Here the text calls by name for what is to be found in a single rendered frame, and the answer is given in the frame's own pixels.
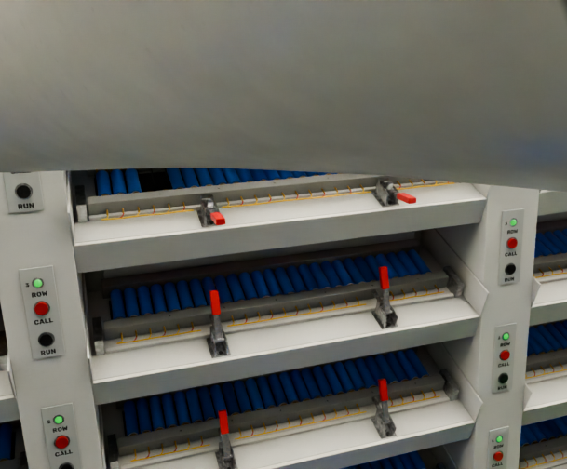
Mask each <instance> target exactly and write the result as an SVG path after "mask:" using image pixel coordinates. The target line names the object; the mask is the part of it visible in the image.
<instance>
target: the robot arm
mask: <svg viewBox="0 0 567 469"><path fill-rule="evenodd" d="M121 168H244V169H265V170H287V171H307V172H328V173H349V174H370V175H383V176H393V177H403V178H414V179H424V180H434V181H454V182H464V183H475V184H485V185H495V186H505V187H516V188H526V189H536V190H548V191H558V192H567V0H0V172H36V171H65V170H92V169H121Z"/></svg>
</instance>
